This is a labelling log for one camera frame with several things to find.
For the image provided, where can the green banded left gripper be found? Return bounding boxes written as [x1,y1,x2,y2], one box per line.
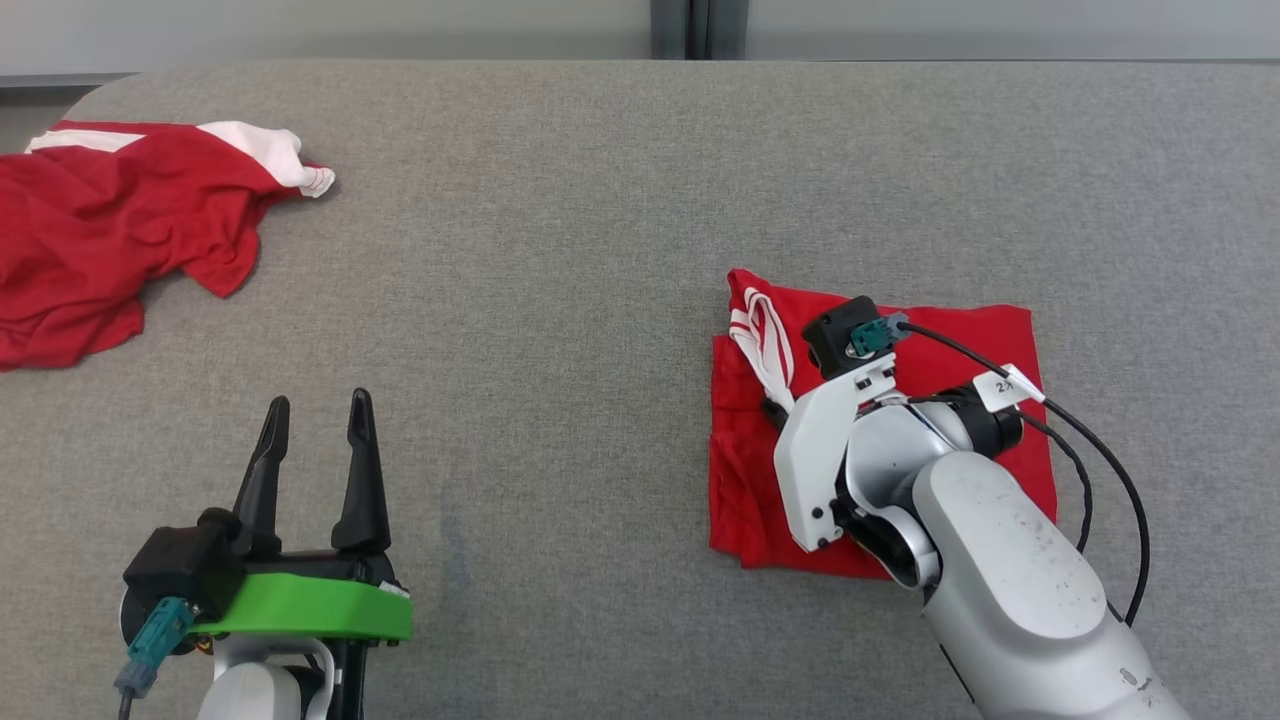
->
[195,388,414,646]

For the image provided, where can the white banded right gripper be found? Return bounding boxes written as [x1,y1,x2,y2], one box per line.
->
[761,352,899,554]

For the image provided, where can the red jersey with white sleeves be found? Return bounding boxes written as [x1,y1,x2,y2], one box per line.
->
[708,268,1058,581]

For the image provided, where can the red shorts with white stripes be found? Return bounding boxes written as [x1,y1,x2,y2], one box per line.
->
[0,120,336,371]

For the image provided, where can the black left cable teal plug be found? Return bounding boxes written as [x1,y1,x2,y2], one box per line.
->
[113,597,196,720]

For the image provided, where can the white label on right cable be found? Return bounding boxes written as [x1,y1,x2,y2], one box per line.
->
[972,365,1046,413]

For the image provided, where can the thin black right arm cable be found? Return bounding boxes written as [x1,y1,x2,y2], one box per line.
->
[905,395,1093,556]

